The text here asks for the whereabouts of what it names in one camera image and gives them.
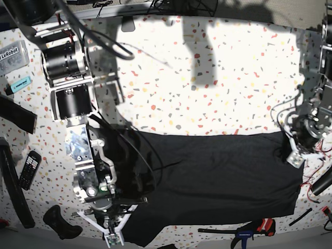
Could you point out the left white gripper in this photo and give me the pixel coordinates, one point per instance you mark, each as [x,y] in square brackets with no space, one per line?
[297,157]

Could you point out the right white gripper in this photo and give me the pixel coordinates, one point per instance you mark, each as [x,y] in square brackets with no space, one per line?
[111,218]

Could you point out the dark grey T-shirt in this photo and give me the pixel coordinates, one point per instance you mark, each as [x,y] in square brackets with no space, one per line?
[203,180]

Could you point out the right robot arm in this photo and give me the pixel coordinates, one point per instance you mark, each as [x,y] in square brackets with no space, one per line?
[113,190]

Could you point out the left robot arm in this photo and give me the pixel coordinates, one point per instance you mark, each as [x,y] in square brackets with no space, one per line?
[306,118]

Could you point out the black cylinder tube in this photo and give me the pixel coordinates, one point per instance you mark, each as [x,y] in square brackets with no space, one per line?
[322,183]

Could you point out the thin black stick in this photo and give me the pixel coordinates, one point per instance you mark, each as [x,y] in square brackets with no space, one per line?
[300,217]

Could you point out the small red black connector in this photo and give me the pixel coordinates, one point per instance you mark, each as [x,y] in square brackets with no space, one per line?
[326,210]

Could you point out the black blue bar clamp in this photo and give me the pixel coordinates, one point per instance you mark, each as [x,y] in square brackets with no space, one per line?
[266,227]

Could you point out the black game controller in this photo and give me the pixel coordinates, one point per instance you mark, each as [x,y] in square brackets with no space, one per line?
[64,230]

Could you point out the black remote control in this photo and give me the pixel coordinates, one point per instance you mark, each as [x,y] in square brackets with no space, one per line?
[29,170]

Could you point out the long black foam tube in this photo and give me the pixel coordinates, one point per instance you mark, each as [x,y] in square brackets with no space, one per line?
[12,184]

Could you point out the black folded cloth strip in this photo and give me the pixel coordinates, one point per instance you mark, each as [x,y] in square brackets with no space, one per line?
[21,117]

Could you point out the turquoise highlighter marker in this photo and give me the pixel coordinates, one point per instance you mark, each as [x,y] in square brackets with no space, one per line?
[19,85]

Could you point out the grey monitor stand base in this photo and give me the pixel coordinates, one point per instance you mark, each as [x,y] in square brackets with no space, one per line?
[127,24]

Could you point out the clear LeRobot plastic box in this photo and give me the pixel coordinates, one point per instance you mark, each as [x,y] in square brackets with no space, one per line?
[13,57]

